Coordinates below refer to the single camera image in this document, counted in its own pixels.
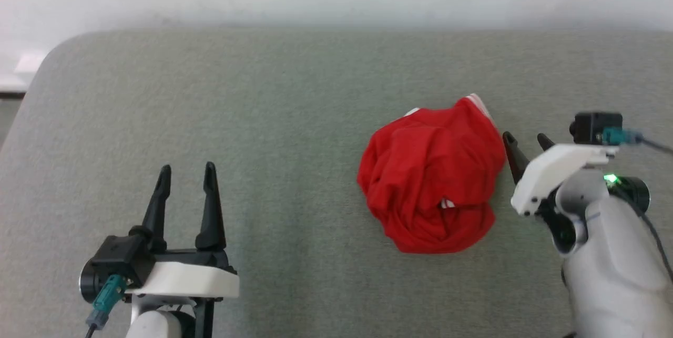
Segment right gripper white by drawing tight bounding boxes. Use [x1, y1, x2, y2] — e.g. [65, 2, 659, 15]
[503, 131, 619, 223]

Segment red basketball jersey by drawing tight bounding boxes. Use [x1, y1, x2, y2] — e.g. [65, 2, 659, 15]
[356, 93, 507, 254]

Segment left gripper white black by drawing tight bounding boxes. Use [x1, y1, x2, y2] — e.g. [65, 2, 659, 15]
[125, 161, 240, 311]

